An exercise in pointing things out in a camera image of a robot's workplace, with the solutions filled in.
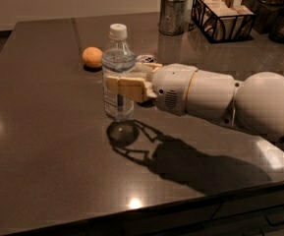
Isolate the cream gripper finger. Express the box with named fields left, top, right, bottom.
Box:
left=130, top=62, right=163, bottom=82
left=106, top=76, right=157, bottom=103

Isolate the clear plastic water bottle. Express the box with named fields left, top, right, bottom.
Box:
left=102, top=24, right=136, bottom=122

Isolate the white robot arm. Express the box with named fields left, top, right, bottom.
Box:
left=103, top=63, right=284, bottom=151

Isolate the red cola can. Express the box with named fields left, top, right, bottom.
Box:
left=136, top=53, right=157, bottom=64

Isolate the orange fruit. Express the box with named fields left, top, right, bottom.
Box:
left=83, top=47, right=102, bottom=68

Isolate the metal cup with cotton swabs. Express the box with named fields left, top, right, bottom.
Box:
left=159, top=0, right=188, bottom=36

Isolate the dark snack dispenser box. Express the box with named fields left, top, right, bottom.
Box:
left=242, top=0, right=284, bottom=33

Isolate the black wire napkin basket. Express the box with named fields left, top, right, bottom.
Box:
left=191, top=0, right=256, bottom=43

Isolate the black drawer handle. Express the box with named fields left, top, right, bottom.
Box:
left=265, top=211, right=284, bottom=226

